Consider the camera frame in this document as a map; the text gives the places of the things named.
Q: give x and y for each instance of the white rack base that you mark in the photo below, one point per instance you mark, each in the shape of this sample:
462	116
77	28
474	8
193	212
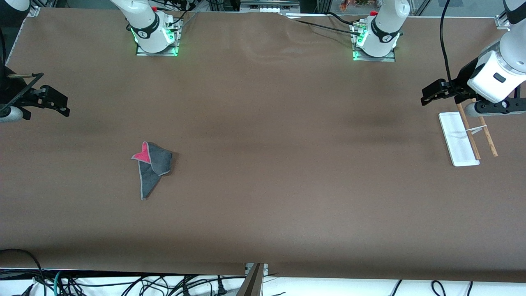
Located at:
458	139

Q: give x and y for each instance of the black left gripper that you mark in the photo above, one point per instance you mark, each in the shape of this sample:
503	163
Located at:
463	78

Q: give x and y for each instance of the white grey power strip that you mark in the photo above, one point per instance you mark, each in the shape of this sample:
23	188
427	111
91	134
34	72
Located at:
269	8

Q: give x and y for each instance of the aluminium bracket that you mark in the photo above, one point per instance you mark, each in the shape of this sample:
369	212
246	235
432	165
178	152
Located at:
265	269

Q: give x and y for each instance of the aluminium frame corner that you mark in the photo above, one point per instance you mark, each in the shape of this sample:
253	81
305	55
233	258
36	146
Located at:
503	21
33	11

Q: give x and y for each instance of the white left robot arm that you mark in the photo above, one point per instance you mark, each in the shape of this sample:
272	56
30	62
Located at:
384	28

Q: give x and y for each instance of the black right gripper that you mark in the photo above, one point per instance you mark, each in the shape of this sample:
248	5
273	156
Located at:
12	87

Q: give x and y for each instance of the grey towel with pink side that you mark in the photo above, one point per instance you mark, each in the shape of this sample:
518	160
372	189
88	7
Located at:
154	162

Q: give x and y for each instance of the white rack clip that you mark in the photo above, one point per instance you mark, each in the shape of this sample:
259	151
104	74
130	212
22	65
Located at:
476	130

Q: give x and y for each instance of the brown table cover sheet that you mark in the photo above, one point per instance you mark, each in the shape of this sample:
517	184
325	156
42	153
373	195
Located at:
263	185

